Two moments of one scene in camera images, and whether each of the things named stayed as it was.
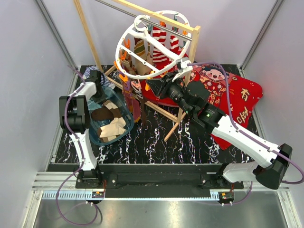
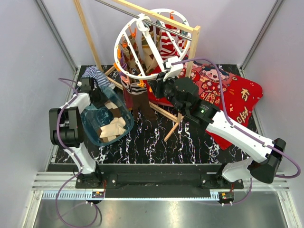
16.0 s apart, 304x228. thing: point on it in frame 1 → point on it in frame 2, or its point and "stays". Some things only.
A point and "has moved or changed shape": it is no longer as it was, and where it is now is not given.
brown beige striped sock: x=139 y=51 → x=150 y=62
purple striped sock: x=131 y=102 → x=122 y=64
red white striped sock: x=159 y=35 → x=167 y=49
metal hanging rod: x=159 y=24 stays
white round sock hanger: x=140 y=24 has moved or changed shape
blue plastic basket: x=109 y=118 stays
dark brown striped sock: x=138 y=96 → x=128 y=92
